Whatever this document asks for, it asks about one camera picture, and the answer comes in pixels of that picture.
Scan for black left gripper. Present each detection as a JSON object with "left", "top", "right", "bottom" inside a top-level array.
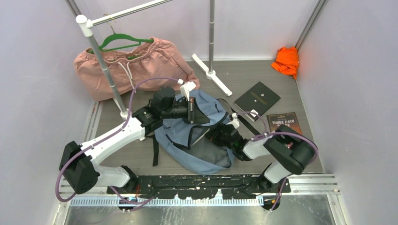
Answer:
[{"left": 161, "top": 97, "right": 210, "bottom": 125}]

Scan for blue backpack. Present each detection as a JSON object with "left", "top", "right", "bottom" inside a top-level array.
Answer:
[{"left": 151, "top": 90, "right": 235, "bottom": 175}]

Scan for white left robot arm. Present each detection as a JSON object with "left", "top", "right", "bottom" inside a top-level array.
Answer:
[{"left": 60, "top": 87, "right": 210, "bottom": 195}]

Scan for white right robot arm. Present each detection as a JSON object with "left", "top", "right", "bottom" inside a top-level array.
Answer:
[{"left": 205, "top": 124, "right": 318, "bottom": 193}]

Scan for black notebook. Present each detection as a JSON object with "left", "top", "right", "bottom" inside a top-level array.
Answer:
[{"left": 234, "top": 82, "right": 280, "bottom": 122}]

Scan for Three Days to See book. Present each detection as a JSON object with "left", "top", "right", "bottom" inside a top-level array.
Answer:
[{"left": 267, "top": 112, "right": 302, "bottom": 134}]

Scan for orange cloth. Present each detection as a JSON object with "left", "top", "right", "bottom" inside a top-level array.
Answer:
[{"left": 271, "top": 46, "right": 299, "bottom": 80}]

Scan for green clothes hanger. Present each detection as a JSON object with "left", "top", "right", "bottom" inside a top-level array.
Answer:
[{"left": 97, "top": 25, "right": 154, "bottom": 53}]

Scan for metal clothes rack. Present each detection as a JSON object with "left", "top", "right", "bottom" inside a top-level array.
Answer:
[{"left": 76, "top": 0, "right": 232, "bottom": 120}]

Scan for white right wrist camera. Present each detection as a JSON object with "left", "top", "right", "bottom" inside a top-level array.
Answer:
[{"left": 228, "top": 109, "right": 258, "bottom": 129}]

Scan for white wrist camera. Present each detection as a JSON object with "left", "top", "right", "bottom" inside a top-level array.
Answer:
[
  {"left": 177, "top": 79, "right": 196, "bottom": 100},
  {"left": 228, "top": 109, "right": 258, "bottom": 129}
]

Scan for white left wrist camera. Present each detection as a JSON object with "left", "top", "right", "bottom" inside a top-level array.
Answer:
[{"left": 177, "top": 79, "right": 196, "bottom": 100}]

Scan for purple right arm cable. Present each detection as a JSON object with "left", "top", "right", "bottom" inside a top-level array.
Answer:
[{"left": 236, "top": 111, "right": 319, "bottom": 213}]

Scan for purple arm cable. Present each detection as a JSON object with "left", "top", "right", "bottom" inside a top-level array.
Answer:
[
  {"left": 55, "top": 77, "right": 184, "bottom": 213},
  {"left": 236, "top": 111, "right": 319, "bottom": 213}
]

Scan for pink drawstring shorts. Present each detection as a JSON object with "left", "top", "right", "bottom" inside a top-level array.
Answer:
[{"left": 73, "top": 38, "right": 200, "bottom": 101}]

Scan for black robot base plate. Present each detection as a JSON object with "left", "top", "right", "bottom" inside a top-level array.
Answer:
[{"left": 117, "top": 174, "right": 291, "bottom": 200}]

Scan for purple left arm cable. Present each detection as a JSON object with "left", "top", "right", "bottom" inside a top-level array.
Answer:
[{"left": 55, "top": 77, "right": 184, "bottom": 213}]

